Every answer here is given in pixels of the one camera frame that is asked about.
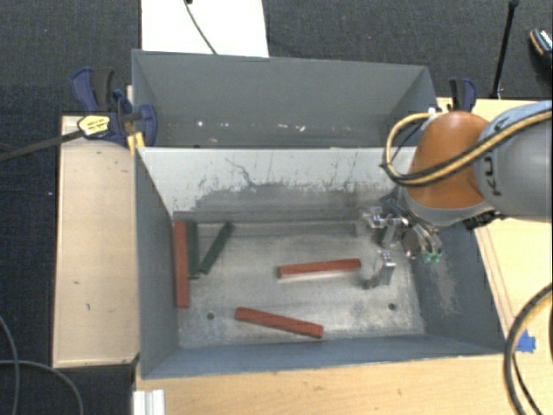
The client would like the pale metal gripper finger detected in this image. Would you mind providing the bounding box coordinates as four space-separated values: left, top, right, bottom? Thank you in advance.
359 250 397 291
357 207 385 236

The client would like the red-brown flat block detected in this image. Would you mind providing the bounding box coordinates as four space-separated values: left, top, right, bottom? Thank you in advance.
233 306 326 341
173 220 192 310
276 258 363 285

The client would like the grey metal bin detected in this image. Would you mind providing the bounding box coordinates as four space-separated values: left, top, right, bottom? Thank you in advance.
130 48 507 380

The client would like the dark green flat block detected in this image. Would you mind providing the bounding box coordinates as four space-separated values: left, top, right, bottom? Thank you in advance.
199 220 236 277
186 220 201 279

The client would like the pale wood flat board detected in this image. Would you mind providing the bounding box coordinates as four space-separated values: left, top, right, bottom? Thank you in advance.
51 114 142 369

